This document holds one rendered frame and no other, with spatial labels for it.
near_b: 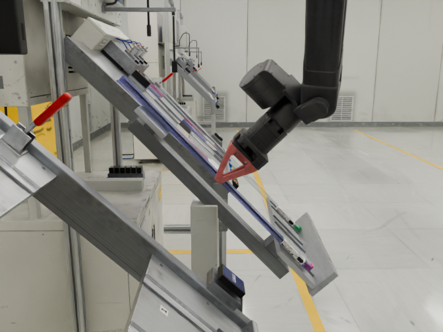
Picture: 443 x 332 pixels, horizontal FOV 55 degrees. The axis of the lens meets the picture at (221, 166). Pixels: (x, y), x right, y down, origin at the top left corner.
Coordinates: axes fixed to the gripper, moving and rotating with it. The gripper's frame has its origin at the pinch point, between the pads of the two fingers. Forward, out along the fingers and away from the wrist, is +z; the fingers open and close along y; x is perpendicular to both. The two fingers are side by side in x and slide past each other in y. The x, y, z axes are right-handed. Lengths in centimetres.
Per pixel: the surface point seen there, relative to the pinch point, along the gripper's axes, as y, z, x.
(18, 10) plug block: 45, -9, -25
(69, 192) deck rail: 18.9, 13.0, -16.3
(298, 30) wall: -735, -123, 7
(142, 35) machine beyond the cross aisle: -407, 43, -118
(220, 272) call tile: 15.0, 7.5, 9.0
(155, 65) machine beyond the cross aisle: -408, 57, -86
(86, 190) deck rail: 18.6, 11.1, -14.7
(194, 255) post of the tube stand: -10.8, 19.6, 10.2
